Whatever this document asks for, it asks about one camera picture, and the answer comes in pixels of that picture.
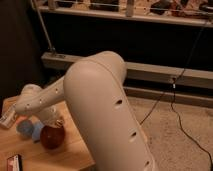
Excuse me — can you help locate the cluttered wooden shelf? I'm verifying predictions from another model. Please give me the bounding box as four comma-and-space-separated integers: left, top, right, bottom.
30, 0, 213, 28

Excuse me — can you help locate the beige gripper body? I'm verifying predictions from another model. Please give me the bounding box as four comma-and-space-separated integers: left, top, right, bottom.
36, 106, 64, 128

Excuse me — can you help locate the black power cable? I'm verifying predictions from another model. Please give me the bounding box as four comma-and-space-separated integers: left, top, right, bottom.
139, 19, 213, 164

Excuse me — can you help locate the red and white box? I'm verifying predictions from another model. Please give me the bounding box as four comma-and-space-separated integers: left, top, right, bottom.
7, 154, 23, 171

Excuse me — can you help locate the red ceramic bowl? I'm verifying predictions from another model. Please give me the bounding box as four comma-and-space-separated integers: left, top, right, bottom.
40, 126, 65, 149

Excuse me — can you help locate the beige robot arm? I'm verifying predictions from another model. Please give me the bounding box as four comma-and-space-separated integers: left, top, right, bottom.
15, 51, 159, 171

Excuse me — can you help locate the blue sponge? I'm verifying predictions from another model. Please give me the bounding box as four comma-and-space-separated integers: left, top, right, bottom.
32, 122, 44, 142

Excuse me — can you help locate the metal lamp stand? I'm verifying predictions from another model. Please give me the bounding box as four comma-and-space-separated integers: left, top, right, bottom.
30, 0, 67, 60

